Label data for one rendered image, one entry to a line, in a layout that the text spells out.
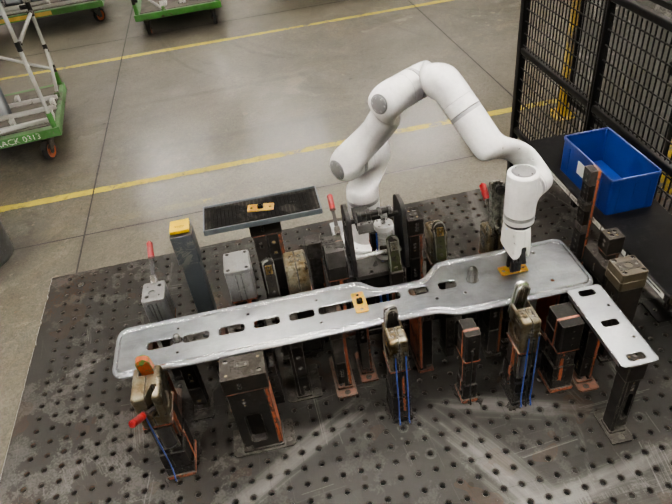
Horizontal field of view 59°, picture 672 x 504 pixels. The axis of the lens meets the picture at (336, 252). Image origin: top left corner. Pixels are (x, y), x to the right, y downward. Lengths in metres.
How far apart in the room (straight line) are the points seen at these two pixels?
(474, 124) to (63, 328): 1.65
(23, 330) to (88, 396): 1.59
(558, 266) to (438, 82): 0.65
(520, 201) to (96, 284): 1.69
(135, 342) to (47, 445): 0.47
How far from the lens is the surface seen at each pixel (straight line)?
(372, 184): 2.13
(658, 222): 2.07
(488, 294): 1.76
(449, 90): 1.63
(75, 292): 2.60
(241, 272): 1.76
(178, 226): 1.91
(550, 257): 1.91
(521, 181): 1.61
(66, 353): 2.35
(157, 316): 1.87
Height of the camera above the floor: 2.21
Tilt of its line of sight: 39 degrees down
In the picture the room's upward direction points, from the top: 8 degrees counter-clockwise
